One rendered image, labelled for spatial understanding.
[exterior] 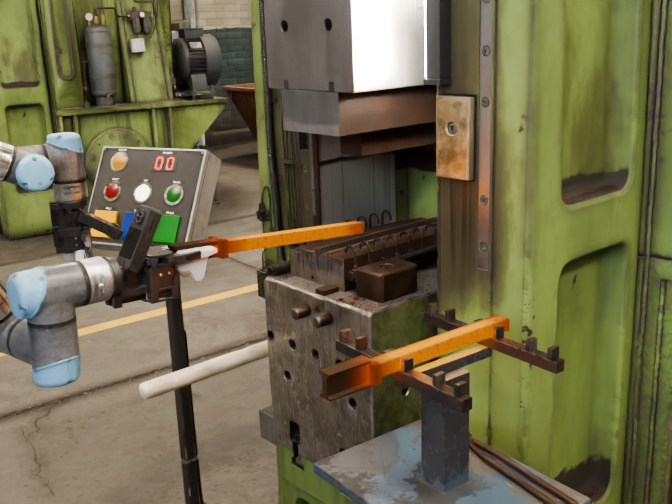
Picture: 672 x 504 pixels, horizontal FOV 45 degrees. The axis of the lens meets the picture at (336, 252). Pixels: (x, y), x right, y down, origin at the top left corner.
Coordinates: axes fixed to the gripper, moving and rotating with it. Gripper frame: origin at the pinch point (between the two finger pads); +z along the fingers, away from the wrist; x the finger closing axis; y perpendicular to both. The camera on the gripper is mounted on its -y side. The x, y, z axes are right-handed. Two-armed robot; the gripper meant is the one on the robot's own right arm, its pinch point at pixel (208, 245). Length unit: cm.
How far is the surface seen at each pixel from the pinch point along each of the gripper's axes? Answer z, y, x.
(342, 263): 41.9, 13.0, -10.6
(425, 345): 17.4, 13.3, 37.5
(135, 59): 239, -28, -475
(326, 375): -3.0, 13.2, 36.1
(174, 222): 27, 9, -60
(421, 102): 67, -22, -10
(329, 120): 40.6, -19.2, -13.0
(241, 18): 556, -74, -782
